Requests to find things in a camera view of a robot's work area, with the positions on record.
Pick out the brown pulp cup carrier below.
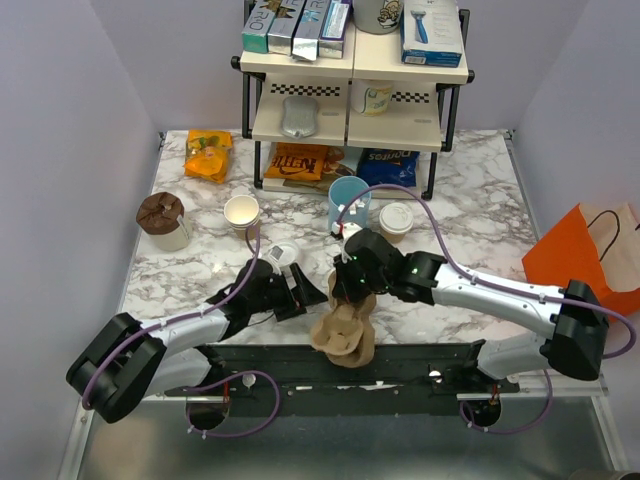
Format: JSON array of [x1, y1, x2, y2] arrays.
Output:
[[326, 323, 375, 369]]

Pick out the separated brown pulp carrier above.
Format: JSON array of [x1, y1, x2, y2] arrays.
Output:
[[310, 272, 376, 355]]

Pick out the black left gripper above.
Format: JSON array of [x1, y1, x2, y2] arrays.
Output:
[[249, 264, 327, 322]]

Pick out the blue doritos bag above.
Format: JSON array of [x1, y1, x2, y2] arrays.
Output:
[[356, 149, 420, 188]]

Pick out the blue cylindrical sugar container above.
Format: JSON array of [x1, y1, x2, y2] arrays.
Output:
[[328, 176, 372, 238]]

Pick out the single white cup lid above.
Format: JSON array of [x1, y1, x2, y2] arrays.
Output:
[[379, 202, 414, 235]]

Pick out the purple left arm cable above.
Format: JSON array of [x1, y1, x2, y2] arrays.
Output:
[[81, 224, 261, 411]]

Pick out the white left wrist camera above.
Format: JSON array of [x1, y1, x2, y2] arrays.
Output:
[[266, 245, 297, 274]]

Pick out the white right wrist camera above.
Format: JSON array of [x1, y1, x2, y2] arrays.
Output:
[[330, 221, 363, 246]]

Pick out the cream black shelf rack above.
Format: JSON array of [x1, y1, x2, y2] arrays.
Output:
[[230, 0, 476, 201]]

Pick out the teal toothpaste box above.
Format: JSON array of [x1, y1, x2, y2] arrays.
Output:
[[242, 0, 281, 54]]

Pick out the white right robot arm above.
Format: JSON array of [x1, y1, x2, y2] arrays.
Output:
[[332, 228, 609, 392]]

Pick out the white yellow printed cup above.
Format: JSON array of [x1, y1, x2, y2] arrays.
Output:
[[350, 79, 393, 116]]

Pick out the orange paper bag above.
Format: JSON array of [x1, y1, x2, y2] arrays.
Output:
[[522, 203, 639, 316]]

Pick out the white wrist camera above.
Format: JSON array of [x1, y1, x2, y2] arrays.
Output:
[[266, 245, 297, 274], [330, 221, 363, 246]]

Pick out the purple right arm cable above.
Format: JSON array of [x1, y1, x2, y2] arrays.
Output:
[[332, 183, 637, 360]]

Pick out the purple white toothpaste box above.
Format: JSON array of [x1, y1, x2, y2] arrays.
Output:
[[318, 0, 352, 59]]

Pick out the single kraft paper cup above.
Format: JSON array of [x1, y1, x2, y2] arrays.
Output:
[[381, 228, 407, 244]]

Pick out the silver blue toothpaste box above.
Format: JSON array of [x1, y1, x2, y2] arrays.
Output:
[[292, 0, 330, 62]]

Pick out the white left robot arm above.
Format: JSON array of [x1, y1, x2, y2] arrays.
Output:
[[66, 259, 328, 423]]

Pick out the kraft paper cup stack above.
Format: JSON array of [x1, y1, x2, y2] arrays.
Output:
[[223, 195, 261, 240]]

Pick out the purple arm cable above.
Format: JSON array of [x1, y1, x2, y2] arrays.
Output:
[[332, 183, 637, 360], [81, 224, 261, 411]]

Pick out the silver grey sponge pouch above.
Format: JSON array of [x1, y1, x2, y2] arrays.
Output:
[[280, 96, 318, 139]]

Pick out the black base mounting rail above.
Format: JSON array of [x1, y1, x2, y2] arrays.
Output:
[[188, 342, 519, 417]]

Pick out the brown topped white container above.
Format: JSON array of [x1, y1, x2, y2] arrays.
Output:
[[136, 192, 192, 251]]

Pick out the blue razor package box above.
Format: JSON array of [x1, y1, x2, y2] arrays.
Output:
[[401, 0, 464, 68]]

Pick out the orange kettle chips bag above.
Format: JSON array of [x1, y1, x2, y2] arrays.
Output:
[[265, 142, 329, 181]]

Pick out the white cartoon mug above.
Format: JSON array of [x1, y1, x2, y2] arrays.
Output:
[[352, 0, 404, 35]]

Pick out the brown cookie snack bag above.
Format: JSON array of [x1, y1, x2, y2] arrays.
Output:
[[283, 146, 363, 193]]

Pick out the orange yellow snack bag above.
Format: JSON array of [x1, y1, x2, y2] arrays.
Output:
[[184, 130, 233, 184]]

